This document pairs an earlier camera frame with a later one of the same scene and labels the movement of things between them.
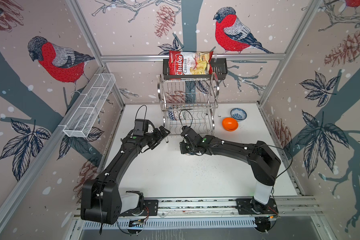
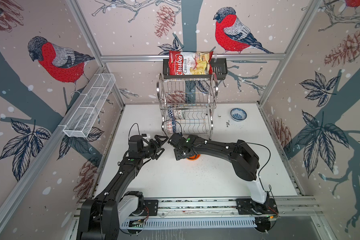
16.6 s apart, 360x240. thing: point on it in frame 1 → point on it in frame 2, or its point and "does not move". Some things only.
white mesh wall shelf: (79, 119) does not move
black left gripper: (159, 136) → (157, 147)
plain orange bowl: (230, 124) → (193, 158)
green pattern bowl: (182, 115) does not move
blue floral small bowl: (239, 114) does not move
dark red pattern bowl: (176, 115) does not move
